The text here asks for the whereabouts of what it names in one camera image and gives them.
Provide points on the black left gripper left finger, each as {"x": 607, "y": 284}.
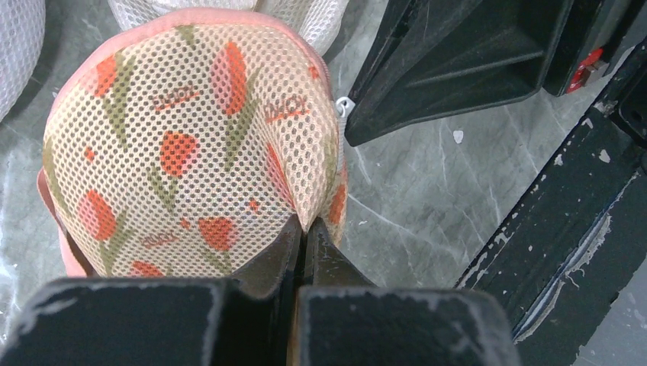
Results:
{"x": 242, "y": 319}

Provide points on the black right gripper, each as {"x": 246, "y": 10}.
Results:
{"x": 437, "y": 58}

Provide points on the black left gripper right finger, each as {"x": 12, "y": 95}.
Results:
{"x": 344, "y": 319}

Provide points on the tulip print mesh laundry bag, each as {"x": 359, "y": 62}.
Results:
{"x": 182, "y": 147}

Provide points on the cream embroidered mesh laundry bag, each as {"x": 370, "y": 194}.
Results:
{"x": 317, "y": 21}

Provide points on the white blue-trimmed mesh laundry bag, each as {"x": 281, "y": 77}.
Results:
{"x": 22, "y": 34}

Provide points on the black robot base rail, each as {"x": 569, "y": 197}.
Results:
{"x": 573, "y": 241}

